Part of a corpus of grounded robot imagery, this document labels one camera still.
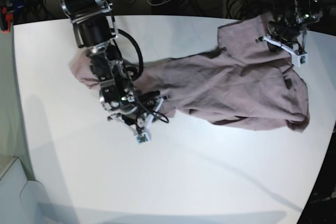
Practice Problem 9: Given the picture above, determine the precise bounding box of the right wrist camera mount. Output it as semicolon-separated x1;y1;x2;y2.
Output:
106;95;171;145

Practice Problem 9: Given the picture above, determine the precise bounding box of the red and black clamp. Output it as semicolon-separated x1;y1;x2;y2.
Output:
1;6;14;33

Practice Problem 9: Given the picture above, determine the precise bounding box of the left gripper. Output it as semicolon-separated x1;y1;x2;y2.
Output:
268;15;322;51

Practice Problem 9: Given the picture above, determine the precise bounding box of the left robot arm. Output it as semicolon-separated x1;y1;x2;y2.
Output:
268;0;335;53

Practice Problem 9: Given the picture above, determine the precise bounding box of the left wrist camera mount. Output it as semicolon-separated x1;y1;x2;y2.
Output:
256;35;308;67

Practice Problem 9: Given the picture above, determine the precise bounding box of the grey side table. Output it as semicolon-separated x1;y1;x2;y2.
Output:
1;158;52;223

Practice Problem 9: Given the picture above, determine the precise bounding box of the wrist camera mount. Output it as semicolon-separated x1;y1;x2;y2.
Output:
256;35;308;67
106;95;171;145

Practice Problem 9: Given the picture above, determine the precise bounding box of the mauve t-shirt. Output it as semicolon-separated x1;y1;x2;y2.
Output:
68;13;310;133

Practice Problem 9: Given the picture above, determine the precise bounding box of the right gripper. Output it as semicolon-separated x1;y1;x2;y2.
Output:
99;82;162;126

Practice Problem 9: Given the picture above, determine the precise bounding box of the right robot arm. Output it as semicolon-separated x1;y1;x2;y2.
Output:
60;0;169;126

